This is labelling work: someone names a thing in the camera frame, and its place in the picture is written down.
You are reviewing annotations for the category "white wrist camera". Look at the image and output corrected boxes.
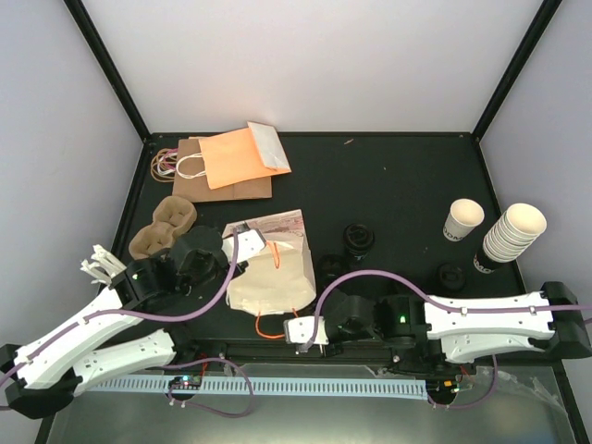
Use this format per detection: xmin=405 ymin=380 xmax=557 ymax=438
xmin=283 ymin=315 xmax=329 ymax=350
xmin=222 ymin=228 xmax=267 ymax=263

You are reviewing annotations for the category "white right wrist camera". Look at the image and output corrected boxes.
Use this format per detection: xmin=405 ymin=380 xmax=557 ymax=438
xmin=283 ymin=315 xmax=329 ymax=350

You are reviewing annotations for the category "single paper coffee cup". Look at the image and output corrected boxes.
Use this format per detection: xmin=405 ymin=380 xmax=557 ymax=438
xmin=443 ymin=198 xmax=485 ymax=242

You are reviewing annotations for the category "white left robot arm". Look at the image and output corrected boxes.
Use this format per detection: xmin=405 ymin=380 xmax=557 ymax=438
xmin=1 ymin=224 xmax=266 ymax=419

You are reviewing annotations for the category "printed white paper bag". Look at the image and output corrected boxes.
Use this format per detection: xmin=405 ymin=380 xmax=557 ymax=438
xmin=226 ymin=209 xmax=316 ymax=321

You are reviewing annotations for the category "white slotted cable rail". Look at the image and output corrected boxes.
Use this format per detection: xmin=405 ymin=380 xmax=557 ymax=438
xmin=92 ymin=375 xmax=427 ymax=401

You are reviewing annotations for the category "brown kraft paper bag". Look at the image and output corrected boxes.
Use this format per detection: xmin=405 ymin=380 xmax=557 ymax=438
xmin=154 ymin=129 xmax=290 ymax=203

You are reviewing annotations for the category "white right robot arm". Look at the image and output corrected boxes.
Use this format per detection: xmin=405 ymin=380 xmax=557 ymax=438
xmin=319 ymin=281 xmax=591 ymax=373

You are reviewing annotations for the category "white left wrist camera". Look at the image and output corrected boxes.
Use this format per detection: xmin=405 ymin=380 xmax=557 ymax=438
xmin=222 ymin=228 xmax=267 ymax=263

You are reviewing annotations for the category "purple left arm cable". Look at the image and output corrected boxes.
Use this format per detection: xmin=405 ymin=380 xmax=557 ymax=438
xmin=0 ymin=231 xmax=256 ymax=417

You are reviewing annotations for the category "stack of paper cups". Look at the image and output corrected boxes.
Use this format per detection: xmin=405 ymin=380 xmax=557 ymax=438
xmin=474 ymin=203 xmax=548 ymax=275

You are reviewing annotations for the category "orange kraft paper bag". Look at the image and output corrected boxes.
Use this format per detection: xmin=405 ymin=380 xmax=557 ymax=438
xmin=198 ymin=122 xmax=291 ymax=190

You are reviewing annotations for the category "black paper coffee cup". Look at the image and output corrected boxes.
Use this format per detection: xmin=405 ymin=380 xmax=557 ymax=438
xmin=342 ymin=223 xmax=376 ymax=262

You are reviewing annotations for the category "brown pulp cup carrier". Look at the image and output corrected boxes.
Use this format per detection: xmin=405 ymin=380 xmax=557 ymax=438
xmin=129 ymin=196 xmax=197 ymax=260

